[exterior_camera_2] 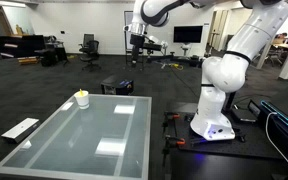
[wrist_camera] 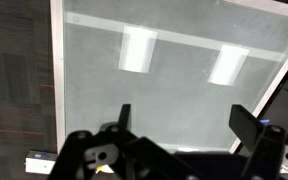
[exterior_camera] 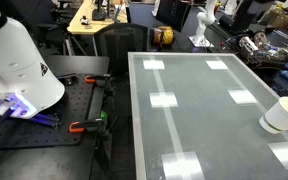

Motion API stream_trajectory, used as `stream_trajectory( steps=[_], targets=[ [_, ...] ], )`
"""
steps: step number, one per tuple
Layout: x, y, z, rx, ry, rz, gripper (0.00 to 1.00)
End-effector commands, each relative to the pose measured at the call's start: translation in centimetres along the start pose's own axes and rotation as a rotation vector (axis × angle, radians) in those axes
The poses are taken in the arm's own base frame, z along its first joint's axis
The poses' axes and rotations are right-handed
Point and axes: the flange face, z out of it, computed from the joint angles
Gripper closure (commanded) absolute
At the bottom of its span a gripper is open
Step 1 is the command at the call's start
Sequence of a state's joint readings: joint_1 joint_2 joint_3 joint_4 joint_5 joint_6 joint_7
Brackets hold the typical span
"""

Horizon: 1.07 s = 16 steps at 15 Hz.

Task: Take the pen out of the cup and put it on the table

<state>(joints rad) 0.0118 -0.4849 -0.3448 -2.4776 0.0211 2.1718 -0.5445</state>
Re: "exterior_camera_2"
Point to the white flat box on floor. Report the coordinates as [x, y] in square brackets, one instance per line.
[21, 130]

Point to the orange clamp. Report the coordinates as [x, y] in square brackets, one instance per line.
[169, 119]
[171, 142]

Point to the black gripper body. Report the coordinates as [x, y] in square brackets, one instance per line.
[137, 42]

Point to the camera on tripod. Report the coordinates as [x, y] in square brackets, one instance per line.
[153, 44]

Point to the orange clamp near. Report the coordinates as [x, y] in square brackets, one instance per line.
[171, 142]

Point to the yellow pen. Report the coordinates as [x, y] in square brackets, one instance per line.
[81, 92]

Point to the orange clamp far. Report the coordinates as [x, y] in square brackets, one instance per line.
[169, 119]

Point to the glass table frame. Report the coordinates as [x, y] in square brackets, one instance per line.
[109, 140]

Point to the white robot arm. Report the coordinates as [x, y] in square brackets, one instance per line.
[220, 75]

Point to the wall monitor screen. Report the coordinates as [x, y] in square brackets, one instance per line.
[187, 34]

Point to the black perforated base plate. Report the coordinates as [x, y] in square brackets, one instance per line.
[250, 141]

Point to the black desk left background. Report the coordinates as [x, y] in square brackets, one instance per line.
[21, 46]

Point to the black computer case on floor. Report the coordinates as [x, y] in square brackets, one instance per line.
[117, 85]

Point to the black office chair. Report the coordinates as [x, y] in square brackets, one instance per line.
[89, 52]

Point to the white paper cup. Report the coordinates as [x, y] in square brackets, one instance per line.
[83, 101]

